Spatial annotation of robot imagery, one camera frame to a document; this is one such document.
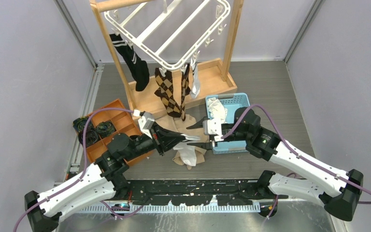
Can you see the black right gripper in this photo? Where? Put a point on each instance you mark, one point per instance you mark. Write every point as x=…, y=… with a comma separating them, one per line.
x=206, y=145

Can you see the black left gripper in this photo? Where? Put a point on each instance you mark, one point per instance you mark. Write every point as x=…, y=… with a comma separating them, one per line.
x=164, y=138

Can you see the white black-striped sock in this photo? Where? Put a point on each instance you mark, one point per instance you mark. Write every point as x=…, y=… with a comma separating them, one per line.
x=195, y=89
x=186, y=154

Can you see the brown argyle sock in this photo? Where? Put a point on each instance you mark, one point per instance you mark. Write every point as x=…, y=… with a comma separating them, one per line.
x=165, y=91
x=185, y=90

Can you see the white plastic clip hanger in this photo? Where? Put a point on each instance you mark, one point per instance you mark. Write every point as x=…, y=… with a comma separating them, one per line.
x=170, y=32

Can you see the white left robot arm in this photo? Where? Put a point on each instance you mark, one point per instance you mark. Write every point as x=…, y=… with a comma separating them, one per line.
x=102, y=180

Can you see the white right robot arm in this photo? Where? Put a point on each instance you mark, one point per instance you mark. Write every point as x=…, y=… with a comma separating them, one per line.
x=337, y=191

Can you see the wooden hanger stand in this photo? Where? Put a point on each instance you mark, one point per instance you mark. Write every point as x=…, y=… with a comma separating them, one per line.
x=213, y=74

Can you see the beige crumpled cloth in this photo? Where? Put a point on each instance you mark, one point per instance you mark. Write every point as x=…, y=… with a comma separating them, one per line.
x=176, y=124

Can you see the light blue plastic basket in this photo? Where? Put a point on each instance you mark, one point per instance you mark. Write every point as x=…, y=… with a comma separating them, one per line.
x=236, y=102

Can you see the orange compartment tray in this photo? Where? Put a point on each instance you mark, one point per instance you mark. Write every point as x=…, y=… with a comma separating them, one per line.
x=123, y=123

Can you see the rolled dark green sock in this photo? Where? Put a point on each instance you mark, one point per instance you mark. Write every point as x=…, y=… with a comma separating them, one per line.
x=95, y=134

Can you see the rolled dark patterned sock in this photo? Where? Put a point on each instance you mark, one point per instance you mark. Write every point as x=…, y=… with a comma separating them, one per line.
x=80, y=123

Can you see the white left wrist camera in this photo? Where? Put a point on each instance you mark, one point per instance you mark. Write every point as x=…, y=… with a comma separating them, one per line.
x=145, y=121

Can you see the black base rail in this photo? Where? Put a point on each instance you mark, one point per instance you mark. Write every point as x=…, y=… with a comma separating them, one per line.
x=193, y=192

